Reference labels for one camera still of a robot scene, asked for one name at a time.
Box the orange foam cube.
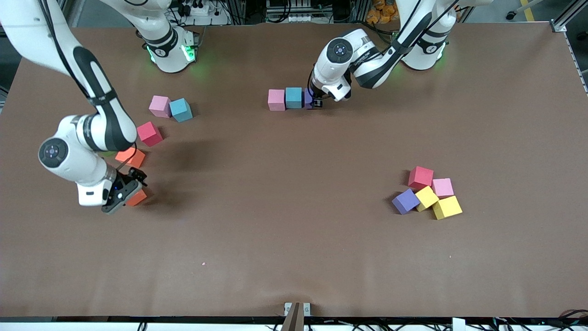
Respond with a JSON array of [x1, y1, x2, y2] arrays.
[[126, 188, 148, 207], [115, 147, 146, 169]]

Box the blue foam cube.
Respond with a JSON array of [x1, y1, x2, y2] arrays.
[[285, 87, 304, 109], [170, 98, 193, 123]]

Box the pink foam cube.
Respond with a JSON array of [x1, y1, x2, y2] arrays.
[[149, 96, 171, 118], [432, 178, 454, 198], [268, 89, 287, 112]]

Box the red foam cube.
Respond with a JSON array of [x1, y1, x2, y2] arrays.
[[136, 121, 164, 147], [408, 166, 434, 191]]

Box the orange snack bags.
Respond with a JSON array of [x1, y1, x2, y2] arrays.
[[366, 0, 405, 24]]

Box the white electrical device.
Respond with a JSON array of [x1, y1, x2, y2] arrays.
[[266, 0, 314, 23]]

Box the white power strip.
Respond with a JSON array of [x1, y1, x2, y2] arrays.
[[177, 0, 230, 26]]

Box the yellow foam cube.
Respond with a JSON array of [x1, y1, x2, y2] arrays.
[[415, 186, 440, 212], [432, 196, 463, 220]]

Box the metal camera pole bracket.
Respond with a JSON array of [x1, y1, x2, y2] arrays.
[[284, 302, 311, 331]]

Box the aluminium frame profile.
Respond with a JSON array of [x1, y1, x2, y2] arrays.
[[551, 0, 588, 34]]

